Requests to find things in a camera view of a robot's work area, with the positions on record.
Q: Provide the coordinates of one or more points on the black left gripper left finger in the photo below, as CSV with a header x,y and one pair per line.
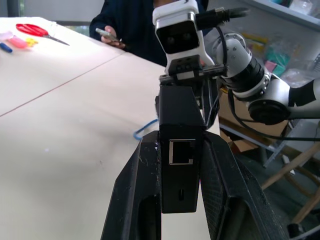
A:
x,y
132,190

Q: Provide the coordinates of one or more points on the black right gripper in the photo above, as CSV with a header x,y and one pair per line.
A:
x,y
186,66

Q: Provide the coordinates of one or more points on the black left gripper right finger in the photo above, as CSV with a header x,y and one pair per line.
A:
x,y
232,200

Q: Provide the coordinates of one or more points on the small black box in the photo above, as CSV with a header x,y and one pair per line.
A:
x,y
180,112

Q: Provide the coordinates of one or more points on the grey smartphone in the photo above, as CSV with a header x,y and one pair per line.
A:
x,y
103,32

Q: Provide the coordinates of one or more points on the small open cardboard box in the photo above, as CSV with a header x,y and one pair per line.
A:
x,y
240,145

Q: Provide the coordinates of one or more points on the person's bare hand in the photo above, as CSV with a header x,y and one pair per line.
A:
x,y
112,35

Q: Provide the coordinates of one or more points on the person in dark navy clothing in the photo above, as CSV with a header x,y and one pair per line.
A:
x,y
135,15

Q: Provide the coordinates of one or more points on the white metal shelf rack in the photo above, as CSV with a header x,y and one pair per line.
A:
x,y
282,11

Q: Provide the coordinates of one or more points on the small yellow item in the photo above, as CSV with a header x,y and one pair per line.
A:
x,y
32,42

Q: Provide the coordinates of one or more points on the pink plastic item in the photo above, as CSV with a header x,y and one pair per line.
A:
x,y
18,41

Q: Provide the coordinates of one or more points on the blue pen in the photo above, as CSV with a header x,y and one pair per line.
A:
x,y
5,47

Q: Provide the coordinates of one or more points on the wooden chair frame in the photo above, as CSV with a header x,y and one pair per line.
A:
x,y
287,167

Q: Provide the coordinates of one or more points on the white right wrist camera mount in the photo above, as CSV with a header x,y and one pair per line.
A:
x,y
175,15

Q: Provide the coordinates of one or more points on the right robot arm with camera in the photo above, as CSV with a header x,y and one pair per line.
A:
x,y
215,16

